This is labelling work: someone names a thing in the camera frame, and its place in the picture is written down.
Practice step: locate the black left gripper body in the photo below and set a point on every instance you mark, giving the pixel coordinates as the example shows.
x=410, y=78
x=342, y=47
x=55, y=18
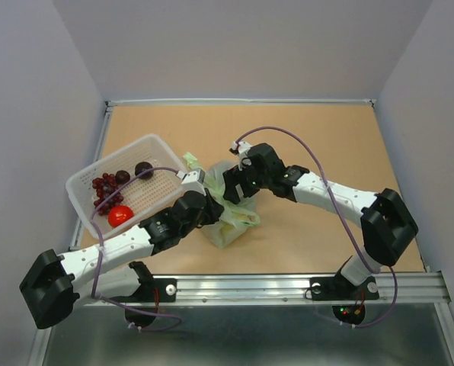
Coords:
x=207, y=216

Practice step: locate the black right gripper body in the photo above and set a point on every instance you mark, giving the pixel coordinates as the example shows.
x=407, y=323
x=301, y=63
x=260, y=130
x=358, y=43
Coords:
x=250, y=180

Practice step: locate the translucent green plastic bag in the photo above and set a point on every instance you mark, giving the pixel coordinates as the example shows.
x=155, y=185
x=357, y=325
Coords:
x=236, y=218

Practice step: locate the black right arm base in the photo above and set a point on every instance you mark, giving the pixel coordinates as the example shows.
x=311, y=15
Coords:
x=337, y=288

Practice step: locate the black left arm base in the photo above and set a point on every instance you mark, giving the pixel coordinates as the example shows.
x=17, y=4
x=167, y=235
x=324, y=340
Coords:
x=143, y=287

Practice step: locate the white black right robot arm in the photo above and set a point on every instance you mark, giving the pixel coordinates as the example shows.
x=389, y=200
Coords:
x=384, y=219

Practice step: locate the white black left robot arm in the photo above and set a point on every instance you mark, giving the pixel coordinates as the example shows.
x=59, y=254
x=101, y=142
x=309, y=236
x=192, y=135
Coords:
x=54, y=284

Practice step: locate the dark plum at back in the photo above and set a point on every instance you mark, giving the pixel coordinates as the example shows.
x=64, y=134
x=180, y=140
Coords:
x=144, y=170

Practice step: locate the red tomato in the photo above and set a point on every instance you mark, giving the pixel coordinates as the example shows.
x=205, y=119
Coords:
x=118, y=215

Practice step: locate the dark plum near grapes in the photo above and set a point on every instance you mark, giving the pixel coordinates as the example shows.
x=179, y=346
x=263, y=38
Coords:
x=122, y=177

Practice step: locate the white plastic basket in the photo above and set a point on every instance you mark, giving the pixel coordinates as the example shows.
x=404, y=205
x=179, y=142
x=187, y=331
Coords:
x=143, y=197

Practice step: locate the red grape bunch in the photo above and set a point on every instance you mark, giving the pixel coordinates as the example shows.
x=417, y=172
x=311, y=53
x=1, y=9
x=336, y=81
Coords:
x=104, y=186

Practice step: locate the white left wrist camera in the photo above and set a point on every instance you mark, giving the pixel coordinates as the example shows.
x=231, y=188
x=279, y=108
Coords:
x=193, y=180

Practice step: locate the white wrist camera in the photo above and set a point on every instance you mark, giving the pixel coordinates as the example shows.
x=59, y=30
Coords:
x=193, y=180
x=241, y=149

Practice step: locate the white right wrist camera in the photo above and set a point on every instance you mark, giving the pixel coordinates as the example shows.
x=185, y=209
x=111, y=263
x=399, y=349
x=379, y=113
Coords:
x=241, y=149

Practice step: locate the front aluminium mounting rail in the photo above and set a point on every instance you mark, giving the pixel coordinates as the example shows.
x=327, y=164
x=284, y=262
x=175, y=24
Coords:
x=257, y=290

